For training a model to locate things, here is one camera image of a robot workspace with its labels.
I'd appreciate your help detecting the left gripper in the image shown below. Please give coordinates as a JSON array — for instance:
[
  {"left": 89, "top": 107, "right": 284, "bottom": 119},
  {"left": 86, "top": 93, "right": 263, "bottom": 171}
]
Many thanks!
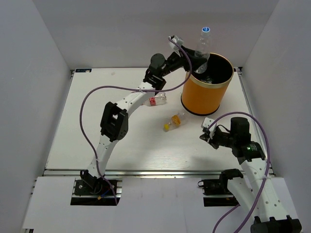
[{"left": 160, "top": 45, "right": 207, "bottom": 77}]

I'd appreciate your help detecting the small red-label clear bottle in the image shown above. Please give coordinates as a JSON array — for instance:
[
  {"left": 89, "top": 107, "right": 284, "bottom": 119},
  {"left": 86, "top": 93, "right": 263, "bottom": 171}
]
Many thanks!
[{"left": 143, "top": 92, "right": 167, "bottom": 106}]

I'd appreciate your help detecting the blue table sticker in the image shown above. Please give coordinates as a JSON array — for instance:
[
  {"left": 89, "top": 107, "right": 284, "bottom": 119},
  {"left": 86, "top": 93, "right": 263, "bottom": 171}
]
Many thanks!
[{"left": 75, "top": 68, "right": 92, "bottom": 73}]

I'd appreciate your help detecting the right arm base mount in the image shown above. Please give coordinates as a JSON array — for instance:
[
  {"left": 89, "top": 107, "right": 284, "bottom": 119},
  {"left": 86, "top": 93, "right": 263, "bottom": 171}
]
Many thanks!
[{"left": 198, "top": 179, "right": 239, "bottom": 207}]

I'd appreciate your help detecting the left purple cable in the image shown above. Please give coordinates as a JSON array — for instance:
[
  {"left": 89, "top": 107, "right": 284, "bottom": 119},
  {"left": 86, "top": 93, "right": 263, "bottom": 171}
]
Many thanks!
[{"left": 79, "top": 36, "right": 194, "bottom": 204}]

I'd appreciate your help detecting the large clear unlabelled bottle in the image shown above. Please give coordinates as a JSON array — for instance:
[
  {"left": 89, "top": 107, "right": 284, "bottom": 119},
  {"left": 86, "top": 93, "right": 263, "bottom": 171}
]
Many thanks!
[{"left": 194, "top": 27, "right": 210, "bottom": 74}]

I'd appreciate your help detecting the yellow-cap orange-label bottle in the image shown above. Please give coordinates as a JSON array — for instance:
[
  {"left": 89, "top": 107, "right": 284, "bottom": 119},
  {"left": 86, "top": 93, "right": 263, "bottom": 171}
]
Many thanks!
[{"left": 163, "top": 112, "right": 188, "bottom": 132}]

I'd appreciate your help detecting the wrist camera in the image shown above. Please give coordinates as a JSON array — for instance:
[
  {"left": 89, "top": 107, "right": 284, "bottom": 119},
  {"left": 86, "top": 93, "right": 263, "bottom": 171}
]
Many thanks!
[
  {"left": 202, "top": 117, "right": 217, "bottom": 138},
  {"left": 168, "top": 35, "right": 184, "bottom": 51}
]

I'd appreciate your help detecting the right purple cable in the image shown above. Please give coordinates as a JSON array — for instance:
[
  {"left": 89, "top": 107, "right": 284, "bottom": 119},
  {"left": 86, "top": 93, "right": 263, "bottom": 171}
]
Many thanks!
[{"left": 211, "top": 111, "right": 271, "bottom": 233}]

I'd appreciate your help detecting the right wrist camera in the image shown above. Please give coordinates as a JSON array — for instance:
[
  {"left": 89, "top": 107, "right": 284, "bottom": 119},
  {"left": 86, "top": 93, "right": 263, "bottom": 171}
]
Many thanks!
[{"left": 202, "top": 117, "right": 217, "bottom": 138}]

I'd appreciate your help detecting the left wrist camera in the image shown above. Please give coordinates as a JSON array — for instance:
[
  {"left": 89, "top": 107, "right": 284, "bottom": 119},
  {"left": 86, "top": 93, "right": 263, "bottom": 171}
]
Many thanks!
[{"left": 168, "top": 35, "right": 184, "bottom": 51}]

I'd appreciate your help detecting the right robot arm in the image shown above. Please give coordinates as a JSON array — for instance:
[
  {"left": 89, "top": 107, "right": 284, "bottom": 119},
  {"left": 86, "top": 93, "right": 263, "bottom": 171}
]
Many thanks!
[{"left": 200, "top": 117, "right": 302, "bottom": 233}]

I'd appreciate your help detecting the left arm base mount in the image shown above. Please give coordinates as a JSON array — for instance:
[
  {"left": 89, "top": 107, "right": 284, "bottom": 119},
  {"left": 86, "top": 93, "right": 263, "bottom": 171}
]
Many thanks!
[{"left": 70, "top": 180, "right": 121, "bottom": 206}]

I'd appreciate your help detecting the purple cable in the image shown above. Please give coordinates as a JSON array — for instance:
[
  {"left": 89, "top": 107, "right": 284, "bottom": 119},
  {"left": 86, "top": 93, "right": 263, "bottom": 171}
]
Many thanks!
[
  {"left": 211, "top": 111, "right": 271, "bottom": 233},
  {"left": 79, "top": 36, "right": 194, "bottom": 204}
]

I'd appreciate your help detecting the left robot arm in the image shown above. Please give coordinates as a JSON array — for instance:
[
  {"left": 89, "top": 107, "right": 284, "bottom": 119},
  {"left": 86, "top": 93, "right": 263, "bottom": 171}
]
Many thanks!
[{"left": 80, "top": 47, "right": 207, "bottom": 194}]

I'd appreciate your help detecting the orange cylindrical bin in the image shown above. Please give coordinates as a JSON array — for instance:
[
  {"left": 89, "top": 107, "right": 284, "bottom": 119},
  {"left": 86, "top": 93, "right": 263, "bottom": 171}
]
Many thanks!
[{"left": 181, "top": 53, "right": 234, "bottom": 116}]

